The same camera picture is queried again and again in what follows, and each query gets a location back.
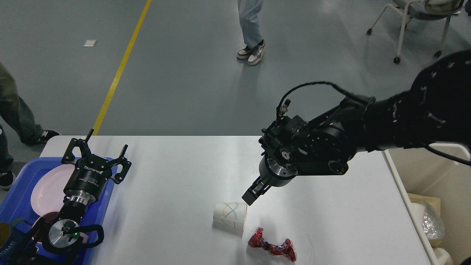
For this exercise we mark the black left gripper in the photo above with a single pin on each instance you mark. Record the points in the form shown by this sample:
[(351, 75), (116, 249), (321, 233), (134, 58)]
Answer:
[(87, 178)]

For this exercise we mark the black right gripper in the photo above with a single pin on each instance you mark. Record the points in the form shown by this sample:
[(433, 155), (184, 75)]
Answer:
[(271, 174)]

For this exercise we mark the patterned paper cup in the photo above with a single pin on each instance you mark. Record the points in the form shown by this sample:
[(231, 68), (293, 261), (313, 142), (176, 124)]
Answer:
[(231, 214)]

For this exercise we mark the pink plate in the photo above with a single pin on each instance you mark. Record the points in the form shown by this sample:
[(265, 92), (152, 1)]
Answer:
[(48, 195)]

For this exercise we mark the white paper cup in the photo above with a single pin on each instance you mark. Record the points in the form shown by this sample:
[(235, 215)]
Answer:
[(419, 215)]

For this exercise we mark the brown paper bag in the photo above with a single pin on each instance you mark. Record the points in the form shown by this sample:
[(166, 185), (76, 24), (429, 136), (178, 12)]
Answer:
[(436, 203)]

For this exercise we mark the aluminium foil tray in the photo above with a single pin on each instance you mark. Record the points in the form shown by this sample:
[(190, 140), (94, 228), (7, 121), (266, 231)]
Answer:
[(432, 223)]

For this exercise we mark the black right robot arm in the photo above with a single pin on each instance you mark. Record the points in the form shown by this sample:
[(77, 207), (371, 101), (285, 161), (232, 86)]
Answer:
[(435, 109)]

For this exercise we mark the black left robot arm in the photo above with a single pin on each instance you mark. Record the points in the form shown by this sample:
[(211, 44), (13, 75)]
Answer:
[(62, 236)]

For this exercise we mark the red foil wrapper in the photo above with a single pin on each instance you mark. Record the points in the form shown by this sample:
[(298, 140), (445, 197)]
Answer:
[(285, 249)]

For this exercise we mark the blue plastic tray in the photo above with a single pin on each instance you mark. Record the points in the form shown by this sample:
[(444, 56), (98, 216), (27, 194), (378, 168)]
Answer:
[(17, 202)]

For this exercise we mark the person's near leg and shoe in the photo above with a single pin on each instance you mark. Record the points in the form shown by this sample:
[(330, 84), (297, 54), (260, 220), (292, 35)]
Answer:
[(7, 177)]

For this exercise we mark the person's leg and shoe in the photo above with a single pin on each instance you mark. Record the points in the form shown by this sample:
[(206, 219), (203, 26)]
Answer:
[(7, 177), (16, 113)]

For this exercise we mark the person's far leg and shoe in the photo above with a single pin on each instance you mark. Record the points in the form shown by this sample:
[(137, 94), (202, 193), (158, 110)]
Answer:
[(16, 113)]

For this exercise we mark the white paper scrap on floor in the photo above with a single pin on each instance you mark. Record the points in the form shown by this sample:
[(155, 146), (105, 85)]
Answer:
[(90, 43)]

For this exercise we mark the dark blue mug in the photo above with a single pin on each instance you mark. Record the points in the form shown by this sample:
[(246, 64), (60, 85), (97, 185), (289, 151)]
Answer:
[(11, 236)]

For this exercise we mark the beige plastic bin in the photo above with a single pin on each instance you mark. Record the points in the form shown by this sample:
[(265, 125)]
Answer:
[(421, 172)]

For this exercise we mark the white office chair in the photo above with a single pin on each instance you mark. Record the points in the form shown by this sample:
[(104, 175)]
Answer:
[(425, 10)]

